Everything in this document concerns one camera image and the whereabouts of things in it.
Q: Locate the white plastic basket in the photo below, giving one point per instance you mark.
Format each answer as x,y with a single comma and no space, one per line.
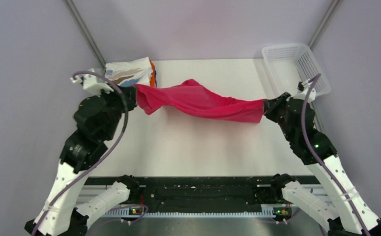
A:
288,64

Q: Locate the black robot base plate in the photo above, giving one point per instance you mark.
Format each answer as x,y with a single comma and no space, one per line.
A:
204,194

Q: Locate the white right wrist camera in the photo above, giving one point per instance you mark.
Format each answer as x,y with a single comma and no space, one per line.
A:
305,92

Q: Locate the white slotted cable duct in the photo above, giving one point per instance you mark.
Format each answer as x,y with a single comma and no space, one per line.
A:
267,212

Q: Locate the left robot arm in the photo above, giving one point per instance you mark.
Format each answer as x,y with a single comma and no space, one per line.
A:
97,119

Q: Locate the white patterned folded t-shirt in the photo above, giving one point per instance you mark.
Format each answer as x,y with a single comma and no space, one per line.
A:
127,73

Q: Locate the orange folded t-shirt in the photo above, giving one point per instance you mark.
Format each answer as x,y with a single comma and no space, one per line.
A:
152,74

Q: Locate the crimson red t-shirt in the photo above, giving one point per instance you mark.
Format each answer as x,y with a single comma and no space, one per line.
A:
194,99

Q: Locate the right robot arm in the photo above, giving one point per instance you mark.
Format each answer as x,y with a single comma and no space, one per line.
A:
347,214

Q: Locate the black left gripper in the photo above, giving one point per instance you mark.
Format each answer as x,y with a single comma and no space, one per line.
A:
130,93

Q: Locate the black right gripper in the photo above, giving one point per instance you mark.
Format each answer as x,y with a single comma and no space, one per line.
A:
271,105

